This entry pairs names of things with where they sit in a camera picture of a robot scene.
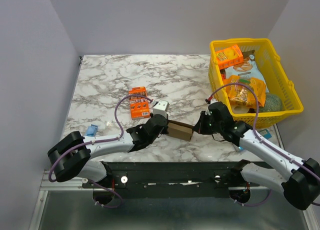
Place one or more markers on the brown cardboard box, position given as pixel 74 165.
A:
pixel 180 130

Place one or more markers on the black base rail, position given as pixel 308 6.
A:
pixel 138 180

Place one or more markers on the orange snack box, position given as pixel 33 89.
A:
pixel 229 57

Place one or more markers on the small blue white packet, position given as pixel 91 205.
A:
pixel 265 133

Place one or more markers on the orange candy bag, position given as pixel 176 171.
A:
pixel 240 96

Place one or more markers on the blue flat packet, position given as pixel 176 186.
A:
pixel 91 130

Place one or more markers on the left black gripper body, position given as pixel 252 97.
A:
pixel 164 131

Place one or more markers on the green mesh sponge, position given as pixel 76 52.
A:
pixel 270 103

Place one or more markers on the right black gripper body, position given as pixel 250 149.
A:
pixel 200 123

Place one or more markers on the light blue snack bag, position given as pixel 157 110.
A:
pixel 245 70

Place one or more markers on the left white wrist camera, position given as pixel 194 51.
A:
pixel 160 107

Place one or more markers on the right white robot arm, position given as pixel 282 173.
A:
pixel 297 179

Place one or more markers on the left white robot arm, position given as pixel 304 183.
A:
pixel 72 156

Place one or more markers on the yellow plastic basket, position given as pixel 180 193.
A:
pixel 277 82

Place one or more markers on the orange product box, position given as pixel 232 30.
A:
pixel 139 106

